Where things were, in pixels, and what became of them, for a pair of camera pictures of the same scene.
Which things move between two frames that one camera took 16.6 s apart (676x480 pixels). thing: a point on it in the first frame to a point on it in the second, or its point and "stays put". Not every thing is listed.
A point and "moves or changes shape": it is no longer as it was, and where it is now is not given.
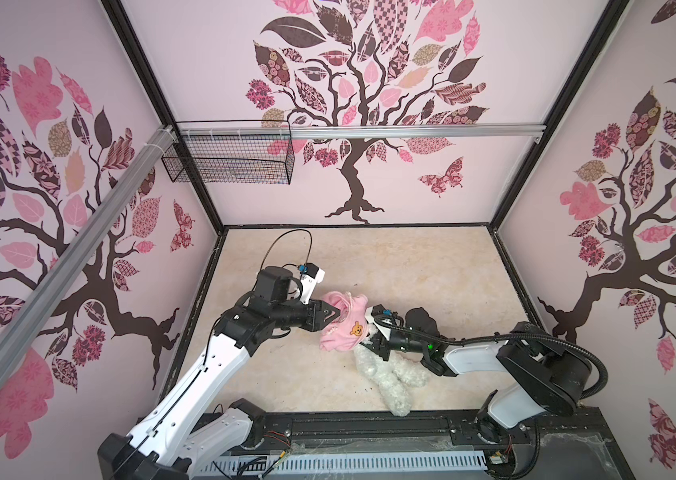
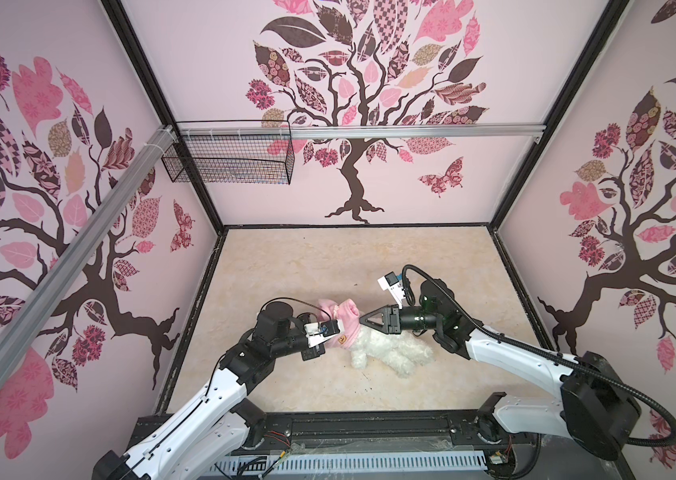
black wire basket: (231, 160) stays put
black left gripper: (316, 313) to (312, 353)
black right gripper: (380, 345) to (387, 319)
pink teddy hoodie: (349, 328) moves or changes shape
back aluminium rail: (481, 131) stays put
